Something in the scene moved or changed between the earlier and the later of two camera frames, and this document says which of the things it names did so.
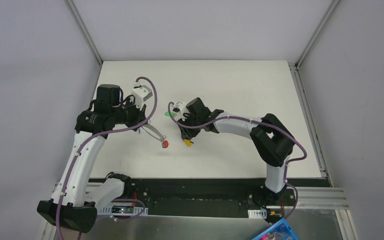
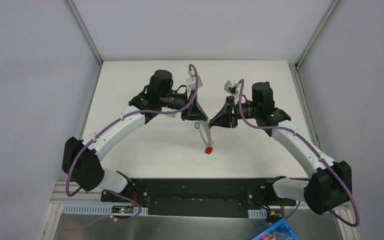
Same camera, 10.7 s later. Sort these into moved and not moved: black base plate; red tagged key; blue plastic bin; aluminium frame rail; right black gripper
Moved: right black gripper; red tagged key
Not moved: black base plate; blue plastic bin; aluminium frame rail
